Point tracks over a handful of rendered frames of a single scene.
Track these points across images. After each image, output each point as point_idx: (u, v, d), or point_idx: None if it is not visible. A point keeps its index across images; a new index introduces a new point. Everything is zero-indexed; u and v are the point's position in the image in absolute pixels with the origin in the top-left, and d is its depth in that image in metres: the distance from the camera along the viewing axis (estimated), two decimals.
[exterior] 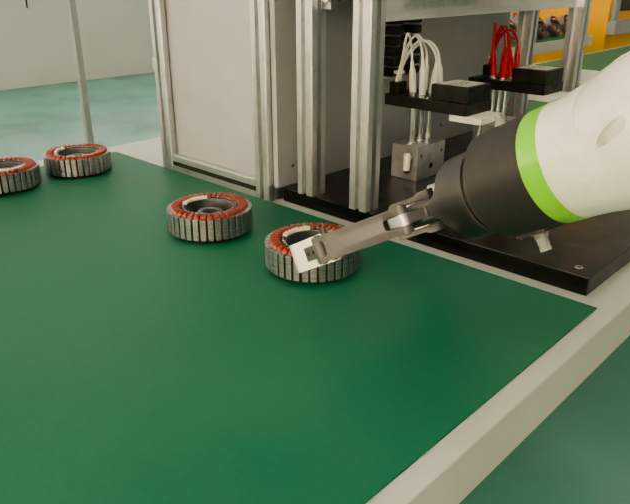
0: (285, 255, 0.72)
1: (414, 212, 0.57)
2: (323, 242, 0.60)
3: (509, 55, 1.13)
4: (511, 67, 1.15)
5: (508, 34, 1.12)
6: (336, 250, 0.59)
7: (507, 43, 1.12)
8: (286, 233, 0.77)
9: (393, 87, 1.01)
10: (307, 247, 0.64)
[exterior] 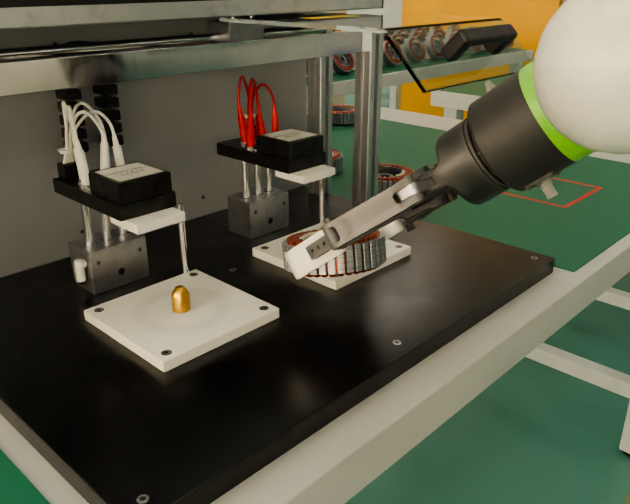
0: None
1: (421, 182, 0.58)
2: (335, 227, 0.60)
3: (253, 119, 0.87)
4: (262, 133, 0.89)
5: (251, 92, 0.87)
6: (349, 232, 0.60)
7: (248, 104, 0.86)
8: (302, 236, 0.72)
9: (60, 171, 0.76)
10: (311, 244, 0.64)
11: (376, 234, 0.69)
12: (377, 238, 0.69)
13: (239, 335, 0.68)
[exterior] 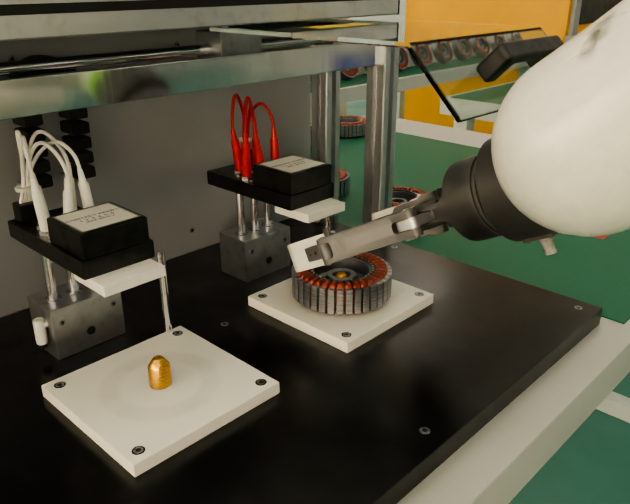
0: (319, 288, 0.69)
1: (422, 215, 0.57)
2: (329, 244, 0.60)
3: (249, 145, 0.75)
4: (259, 161, 0.77)
5: (246, 114, 0.74)
6: (343, 252, 0.59)
7: (243, 127, 0.74)
8: None
9: (16, 212, 0.63)
10: (309, 247, 0.64)
11: (381, 276, 0.71)
12: (381, 280, 0.71)
13: (230, 420, 0.55)
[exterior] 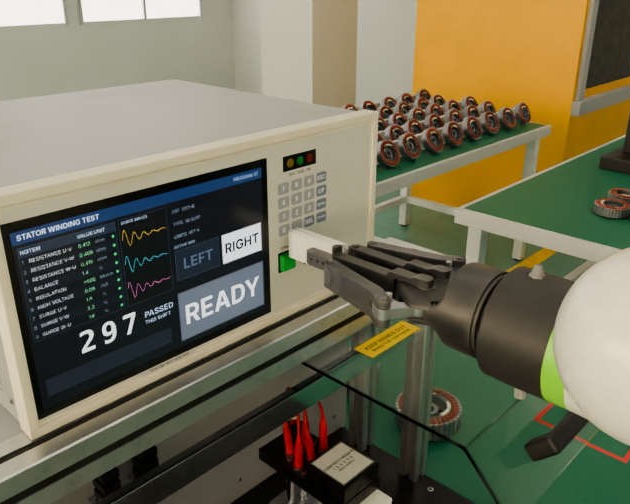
0: None
1: (398, 310, 0.54)
2: (329, 273, 0.60)
3: (302, 443, 0.80)
4: (310, 451, 0.82)
5: (299, 417, 0.79)
6: (335, 287, 0.60)
7: (297, 430, 0.79)
8: None
9: None
10: (312, 253, 0.64)
11: None
12: None
13: None
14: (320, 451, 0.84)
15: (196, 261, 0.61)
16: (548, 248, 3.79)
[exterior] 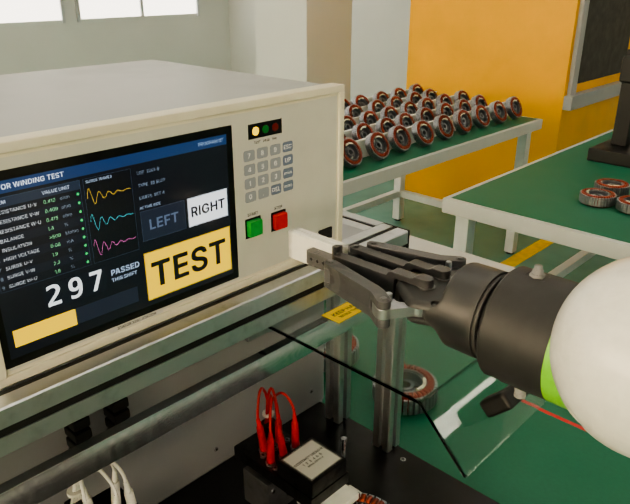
0: None
1: (398, 310, 0.54)
2: (329, 272, 0.60)
3: (273, 441, 0.84)
4: (282, 448, 0.86)
5: (271, 415, 0.83)
6: (335, 287, 0.60)
7: (268, 428, 0.83)
8: None
9: None
10: (312, 253, 0.64)
11: None
12: None
13: None
14: (292, 448, 0.88)
15: (162, 223, 0.63)
16: (540, 242, 3.82)
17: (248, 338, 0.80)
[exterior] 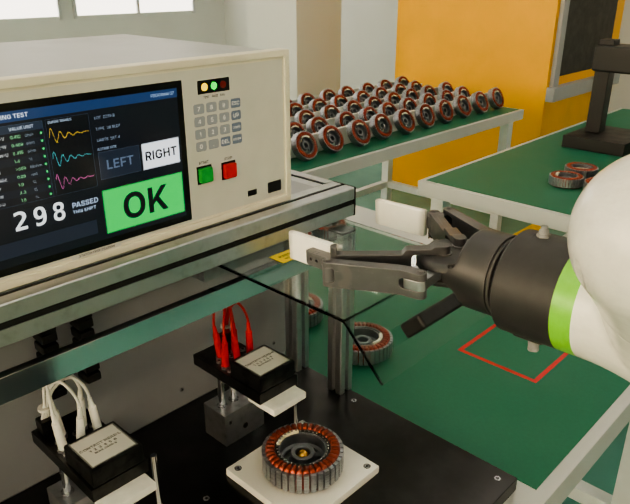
0: (282, 473, 0.85)
1: (431, 278, 0.58)
2: (334, 270, 0.60)
3: (227, 344, 0.91)
4: (236, 353, 0.93)
5: (224, 320, 0.90)
6: (344, 282, 0.60)
7: (222, 331, 0.90)
8: (279, 442, 0.90)
9: (38, 426, 0.79)
10: (311, 253, 0.64)
11: (333, 460, 0.87)
12: (333, 463, 0.87)
13: None
14: None
15: (118, 164, 0.72)
16: (523, 231, 3.90)
17: (204, 279, 0.88)
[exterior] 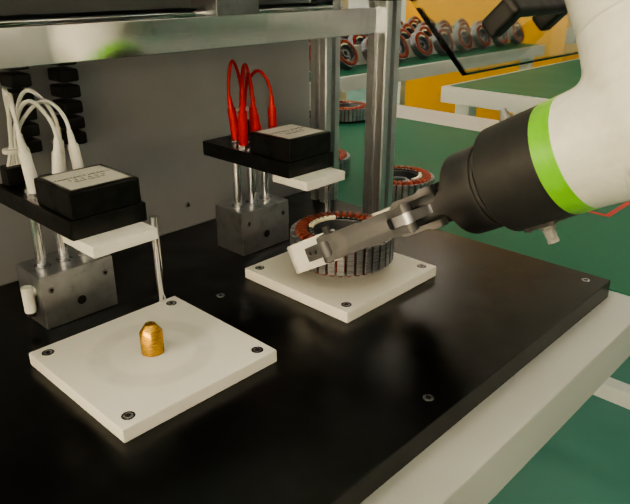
0: None
1: (418, 210, 0.56)
2: (328, 241, 0.60)
3: (246, 112, 0.72)
4: (257, 130, 0.74)
5: (243, 80, 0.72)
6: (341, 249, 0.59)
7: (240, 94, 0.71)
8: (312, 223, 0.71)
9: (3, 176, 0.61)
10: (309, 247, 0.64)
11: None
12: (384, 241, 0.68)
13: (225, 387, 0.53)
14: None
15: None
16: None
17: None
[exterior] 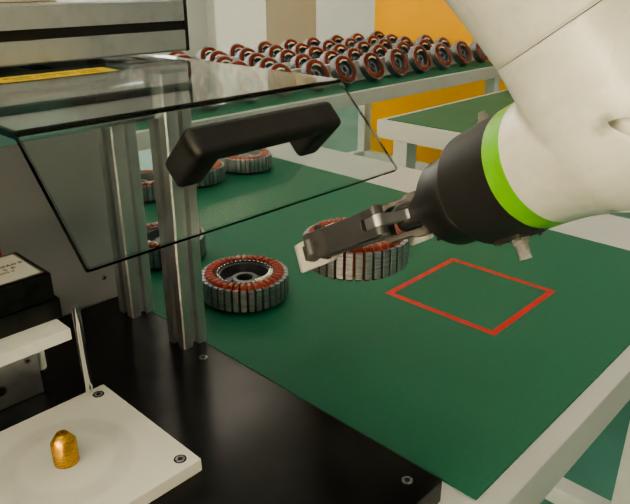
0: None
1: (391, 213, 0.54)
2: (311, 240, 0.60)
3: None
4: None
5: None
6: (321, 248, 0.59)
7: None
8: (328, 226, 0.71)
9: None
10: (304, 246, 0.64)
11: (389, 244, 0.66)
12: (389, 248, 0.66)
13: None
14: None
15: None
16: None
17: None
